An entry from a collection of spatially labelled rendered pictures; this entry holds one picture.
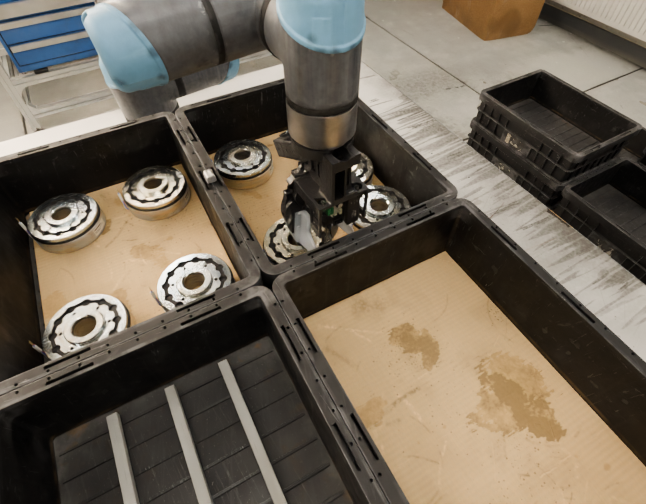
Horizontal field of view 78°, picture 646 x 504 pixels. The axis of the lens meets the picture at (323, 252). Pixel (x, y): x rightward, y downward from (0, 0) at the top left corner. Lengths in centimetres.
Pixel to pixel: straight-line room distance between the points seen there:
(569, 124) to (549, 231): 81
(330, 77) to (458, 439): 41
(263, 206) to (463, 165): 52
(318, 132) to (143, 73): 17
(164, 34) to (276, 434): 43
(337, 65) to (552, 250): 64
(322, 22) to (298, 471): 44
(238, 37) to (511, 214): 68
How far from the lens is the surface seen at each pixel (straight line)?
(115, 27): 44
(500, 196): 97
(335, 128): 42
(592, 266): 92
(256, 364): 54
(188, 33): 44
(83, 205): 75
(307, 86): 40
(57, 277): 71
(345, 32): 38
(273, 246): 60
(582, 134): 167
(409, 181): 67
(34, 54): 253
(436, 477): 51
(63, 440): 59
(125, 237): 71
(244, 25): 45
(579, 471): 57
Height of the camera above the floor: 132
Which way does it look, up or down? 52 degrees down
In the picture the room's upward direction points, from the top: straight up
